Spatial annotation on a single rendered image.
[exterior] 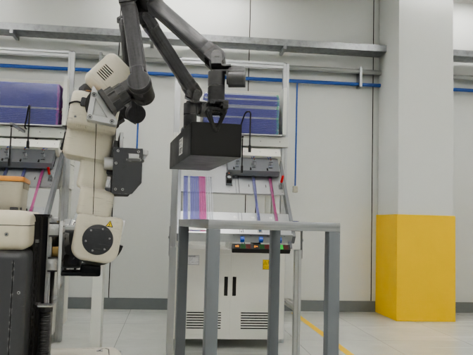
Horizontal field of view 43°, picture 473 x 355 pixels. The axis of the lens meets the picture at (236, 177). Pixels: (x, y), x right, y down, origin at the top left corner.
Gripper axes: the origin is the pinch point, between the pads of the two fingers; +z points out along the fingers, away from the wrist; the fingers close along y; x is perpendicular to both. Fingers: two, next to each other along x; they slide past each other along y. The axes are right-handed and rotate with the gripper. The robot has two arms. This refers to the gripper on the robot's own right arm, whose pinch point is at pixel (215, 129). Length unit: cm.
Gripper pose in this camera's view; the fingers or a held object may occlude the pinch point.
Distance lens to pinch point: 199.9
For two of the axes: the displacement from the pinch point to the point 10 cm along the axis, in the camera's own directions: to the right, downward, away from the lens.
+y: -2.3, 0.7, 9.7
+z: -0.1, 10.0, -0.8
